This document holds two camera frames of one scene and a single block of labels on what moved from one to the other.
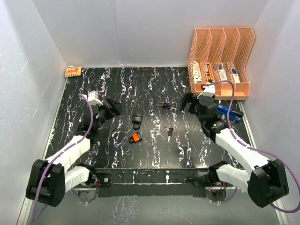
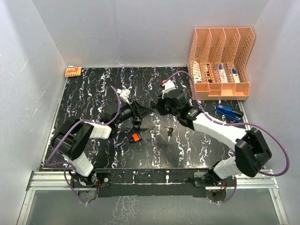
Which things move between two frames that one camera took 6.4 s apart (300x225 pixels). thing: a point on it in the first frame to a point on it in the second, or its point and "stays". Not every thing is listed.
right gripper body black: (196, 110) to (166, 108)
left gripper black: (111, 111) to (138, 111)
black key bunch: (169, 132) stays
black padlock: (137, 119) stays
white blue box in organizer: (222, 77) stays
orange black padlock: (135, 138) stays
